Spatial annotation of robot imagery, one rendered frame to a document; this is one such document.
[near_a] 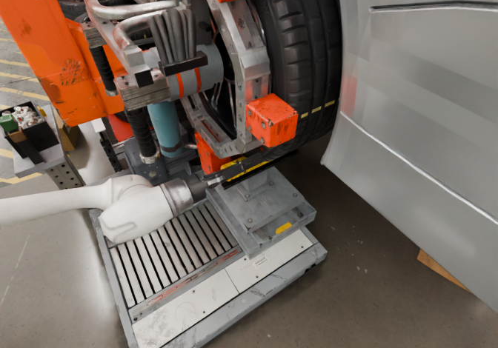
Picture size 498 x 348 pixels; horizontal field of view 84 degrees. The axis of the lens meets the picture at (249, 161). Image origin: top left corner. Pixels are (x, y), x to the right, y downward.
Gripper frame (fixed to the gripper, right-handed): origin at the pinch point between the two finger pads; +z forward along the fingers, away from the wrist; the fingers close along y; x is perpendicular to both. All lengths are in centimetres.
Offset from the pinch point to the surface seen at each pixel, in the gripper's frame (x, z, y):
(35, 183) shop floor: 28, -78, -118
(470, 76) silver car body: 4, 7, 55
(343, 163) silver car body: -5.5, 7.0, 28.4
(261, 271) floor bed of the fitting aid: -47, -1, -33
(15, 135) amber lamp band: 38, -59, -43
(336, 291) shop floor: -67, 22, -23
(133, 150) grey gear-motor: 20, -26, -53
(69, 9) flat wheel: 158, -19, -183
